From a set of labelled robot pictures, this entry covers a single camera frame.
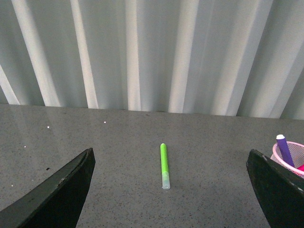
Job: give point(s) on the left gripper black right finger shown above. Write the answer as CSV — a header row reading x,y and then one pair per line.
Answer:
x,y
279,191

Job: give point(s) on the pink marker pen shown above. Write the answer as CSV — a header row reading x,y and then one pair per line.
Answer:
x,y
301,168

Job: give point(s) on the purple marker pen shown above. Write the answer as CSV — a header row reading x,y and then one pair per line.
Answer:
x,y
283,146

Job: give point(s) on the white pleated curtain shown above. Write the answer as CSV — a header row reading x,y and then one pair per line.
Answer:
x,y
221,57

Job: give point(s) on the pink mesh pen cup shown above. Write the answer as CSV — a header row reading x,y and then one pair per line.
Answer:
x,y
297,154

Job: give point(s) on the green marker pen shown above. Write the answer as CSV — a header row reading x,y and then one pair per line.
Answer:
x,y
164,167

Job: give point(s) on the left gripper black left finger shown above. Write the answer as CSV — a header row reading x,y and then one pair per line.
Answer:
x,y
58,201

